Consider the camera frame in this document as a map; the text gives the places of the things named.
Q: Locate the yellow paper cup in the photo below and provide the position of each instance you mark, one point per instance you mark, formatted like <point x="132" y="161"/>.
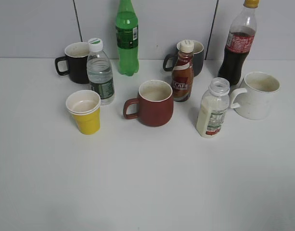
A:
<point x="84" y="107"/>

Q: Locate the clear plastic milk bottle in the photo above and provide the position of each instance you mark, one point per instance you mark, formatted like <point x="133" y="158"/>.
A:
<point x="214" y="104"/>

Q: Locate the red ceramic mug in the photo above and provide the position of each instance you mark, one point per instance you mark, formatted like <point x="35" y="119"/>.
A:
<point x="153" y="105"/>

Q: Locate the brown coffee drink bottle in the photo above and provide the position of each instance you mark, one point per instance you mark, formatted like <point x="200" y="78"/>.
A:
<point x="182" y="75"/>

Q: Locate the clear water bottle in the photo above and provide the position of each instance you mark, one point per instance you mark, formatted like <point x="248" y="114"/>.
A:
<point x="99" y="71"/>

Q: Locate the dark grey ceramic mug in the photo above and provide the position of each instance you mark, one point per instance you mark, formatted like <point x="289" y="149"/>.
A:
<point x="198" y="58"/>

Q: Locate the black ceramic mug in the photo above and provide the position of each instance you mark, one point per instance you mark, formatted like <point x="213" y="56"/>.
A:
<point x="75" y="55"/>

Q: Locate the green soda bottle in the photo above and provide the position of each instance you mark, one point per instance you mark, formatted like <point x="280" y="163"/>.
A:
<point x="127" y="36"/>

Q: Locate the white ceramic mug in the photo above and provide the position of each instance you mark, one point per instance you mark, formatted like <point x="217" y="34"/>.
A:
<point x="255" y="96"/>

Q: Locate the cola bottle yellow cap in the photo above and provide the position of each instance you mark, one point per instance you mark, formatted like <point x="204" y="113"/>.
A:
<point x="239" y="41"/>

